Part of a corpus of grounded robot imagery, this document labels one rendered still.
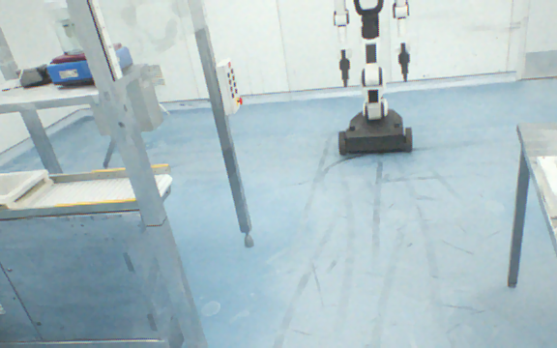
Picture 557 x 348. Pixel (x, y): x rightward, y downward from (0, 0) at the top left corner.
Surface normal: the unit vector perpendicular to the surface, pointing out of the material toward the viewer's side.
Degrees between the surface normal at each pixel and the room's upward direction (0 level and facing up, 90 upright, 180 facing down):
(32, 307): 90
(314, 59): 90
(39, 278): 90
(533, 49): 90
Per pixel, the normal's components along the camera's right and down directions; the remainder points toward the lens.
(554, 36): -0.21, 0.48
